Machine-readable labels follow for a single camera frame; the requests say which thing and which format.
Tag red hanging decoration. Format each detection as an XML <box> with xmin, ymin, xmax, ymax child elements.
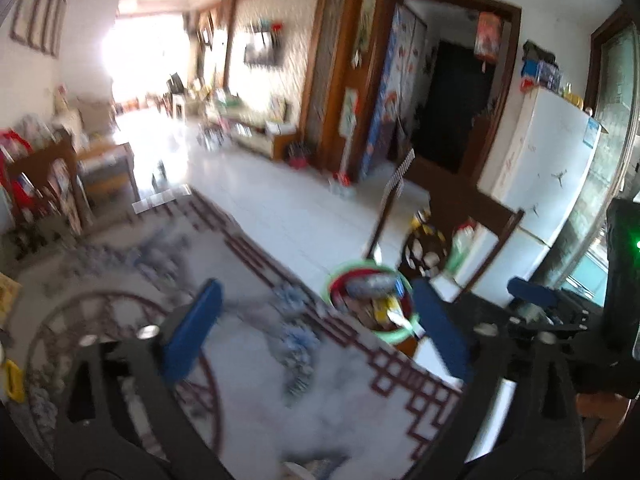
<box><xmin>474</xmin><ymin>12</ymin><xmax>503</xmax><ymax>74</ymax></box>

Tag hanging wall scroll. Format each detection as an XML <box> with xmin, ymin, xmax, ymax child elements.
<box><xmin>352</xmin><ymin>0</ymin><xmax>376</xmax><ymax>69</ymax></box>
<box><xmin>339</xmin><ymin>87</ymin><xmax>359</xmax><ymax>139</ymax></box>

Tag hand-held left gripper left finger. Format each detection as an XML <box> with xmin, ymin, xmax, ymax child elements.
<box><xmin>52</xmin><ymin>278</ymin><xmax>225</xmax><ymax>480</ymax></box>

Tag floral table cover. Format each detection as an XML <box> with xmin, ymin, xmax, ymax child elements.
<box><xmin>0</xmin><ymin>187</ymin><xmax>467</xmax><ymax>480</ymax></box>

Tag green plastic bin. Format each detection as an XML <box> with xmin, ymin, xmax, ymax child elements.
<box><xmin>324</xmin><ymin>258</ymin><xmax>422</xmax><ymax>347</ymax></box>

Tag wooden sofa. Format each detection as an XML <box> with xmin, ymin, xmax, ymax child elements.
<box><xmin>74</xmin><ymin>99</ymin><xmax>142</xmax><ymax>207</ymax></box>

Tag red bag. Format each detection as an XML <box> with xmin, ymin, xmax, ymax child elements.
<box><xmin>0</xmin><ymin>129</ymin><xmax>37</xmax><ymax>212</ymax></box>

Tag dark green bag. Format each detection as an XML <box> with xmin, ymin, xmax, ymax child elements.
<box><xmin>522</xmin><ymin>39</ymin><xmax>557</xmax><ymax>64</ymax></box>

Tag blue box pack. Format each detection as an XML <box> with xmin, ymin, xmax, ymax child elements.
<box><xmin>519</xmin><ymin>59</ymin><xmax>564</xmax><ymax>92</ymax></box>

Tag white mop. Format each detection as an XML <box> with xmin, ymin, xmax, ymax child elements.
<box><xmin>327</xmin><ymin>104</ymin><xmax>359</xmax><ymax>197</ymax></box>

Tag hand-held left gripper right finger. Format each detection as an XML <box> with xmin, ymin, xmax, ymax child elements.
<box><xmin>411</xmin><ymin>279</ymin><xmax>587</xmax><ymax>480</ymax></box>

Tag yellow plastic ring holder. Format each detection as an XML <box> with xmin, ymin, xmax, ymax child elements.
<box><xmin>2</xmin><ymin>359</ymin><xmax>26</xmax><ymax>404</ymax></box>

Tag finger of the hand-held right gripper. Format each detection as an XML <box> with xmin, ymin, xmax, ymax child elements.
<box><xmin>506</xmin><ymin>277</ymin><xmax>609</xmax><ymax>347</ymax></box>
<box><xmin>559</xmin><ymin>339</ymin><xmax>640</xmax><ymax>397</ymax></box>

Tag potted plant red pot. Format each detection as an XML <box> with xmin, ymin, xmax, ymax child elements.
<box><xmin>285</xmin><ymin>142</ymin><xmax>314</xmax><ymax>171</ymax></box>

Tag yellow brown book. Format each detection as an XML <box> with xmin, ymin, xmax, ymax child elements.
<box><xmin>0</xmin><ymin>272</ymin><xmax>24</xmax><ymax>311</ymax></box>

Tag framed wall picture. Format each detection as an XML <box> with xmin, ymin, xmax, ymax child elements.
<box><xmin>27</xmin><ymin>0</ymin><xmax>50</xmax><ymax>50</ymax></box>
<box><xmin>9</xmin><ymin>0</ymin><xmax>37</xmax><ymax>45</ymax></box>
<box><xmin>52</xmin><ymin>0</ymin><xmax>68</xmax><ymax>59</ymax></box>
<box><xmin>41</xmin><ymin>0</ymin><xmax>59</xmax><ymax>55</ymax></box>

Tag wooden dining chair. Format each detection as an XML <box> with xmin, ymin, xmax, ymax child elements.
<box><xmin>4</xmin><ymin>134</ymin><xmax>94</xmax><ymax>239</ymax></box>
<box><xmin>366</xmin><ymin>152</ymin><xmax>527</xmax><ymax>302</ymax></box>

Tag wall shelf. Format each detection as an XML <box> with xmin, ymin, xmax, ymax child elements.
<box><xmin>247</xmin><ymin>19</ymin><xmax>284</xmax><ymax>36</ymax></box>

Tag wheeled round stool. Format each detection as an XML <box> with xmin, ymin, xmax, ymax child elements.
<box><xmin>197</xmin><ymin>127</ymin><xmax>226</xmax><ymax>151</ymax></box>

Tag long television cabinet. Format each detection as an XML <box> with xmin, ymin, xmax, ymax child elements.
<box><xmin>209</xmin><ymin>104</ymin><xmax>302</xmax><ymax>162</ymax></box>

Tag white bead string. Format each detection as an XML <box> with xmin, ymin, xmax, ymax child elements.
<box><xmin>382</xmin><ymin>149</ymin><xmax>416</xmax><ymax>204</ymax></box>

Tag wall television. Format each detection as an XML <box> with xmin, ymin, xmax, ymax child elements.
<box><xmin>243</xmin><ymin>29</ymin><xmax>279</xmax><ymax>66</ymax></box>

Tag green white plastic bottle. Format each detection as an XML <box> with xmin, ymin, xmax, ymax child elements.
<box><xmin>447</xmin><ymin>219</ymin><xmax>477</xmax><ymax>277</ymax></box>

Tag white refrigerator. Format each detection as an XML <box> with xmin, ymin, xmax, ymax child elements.
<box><xmin>457</xmin><ymin>84</ymin><xmax>604</xmax><ymax>312</ymax></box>

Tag cartoon door curtain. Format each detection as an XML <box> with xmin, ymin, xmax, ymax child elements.
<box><xmin>359</xmin><ymin>4</ymin><xmax>429</xmax><ymax>182</ymax></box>

